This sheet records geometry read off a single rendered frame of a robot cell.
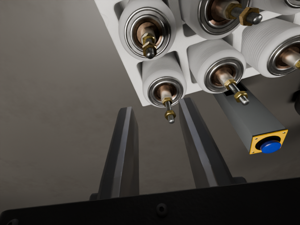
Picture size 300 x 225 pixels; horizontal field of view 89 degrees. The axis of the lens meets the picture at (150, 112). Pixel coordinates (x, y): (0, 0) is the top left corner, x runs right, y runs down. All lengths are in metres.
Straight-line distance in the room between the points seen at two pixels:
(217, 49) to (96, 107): 0.53
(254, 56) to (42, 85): 0.67
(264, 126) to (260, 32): 0.20
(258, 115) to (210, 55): 0.21
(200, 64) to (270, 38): 0.13
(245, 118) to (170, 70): 0.23
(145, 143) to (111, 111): 0.28
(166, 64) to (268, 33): 0.20
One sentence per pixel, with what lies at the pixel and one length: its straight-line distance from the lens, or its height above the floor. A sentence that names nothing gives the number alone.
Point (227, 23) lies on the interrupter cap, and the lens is 0.30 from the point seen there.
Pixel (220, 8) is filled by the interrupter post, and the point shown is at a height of 0.27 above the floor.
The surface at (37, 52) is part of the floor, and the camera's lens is 0.65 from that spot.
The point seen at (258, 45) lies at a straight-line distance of 0.38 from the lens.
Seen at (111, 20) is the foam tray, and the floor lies 0.18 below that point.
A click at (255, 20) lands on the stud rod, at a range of 0.22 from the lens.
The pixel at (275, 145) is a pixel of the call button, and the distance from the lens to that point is 0.44.
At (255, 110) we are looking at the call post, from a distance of 0.47.
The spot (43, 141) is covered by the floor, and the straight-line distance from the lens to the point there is 0.97.
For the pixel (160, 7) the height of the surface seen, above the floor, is 0.25.
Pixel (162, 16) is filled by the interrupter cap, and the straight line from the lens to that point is 0.27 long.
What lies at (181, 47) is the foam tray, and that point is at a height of 0.18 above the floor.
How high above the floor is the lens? 0.52
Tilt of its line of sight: 49 degrees down
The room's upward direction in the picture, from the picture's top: 176 degrees clockwise
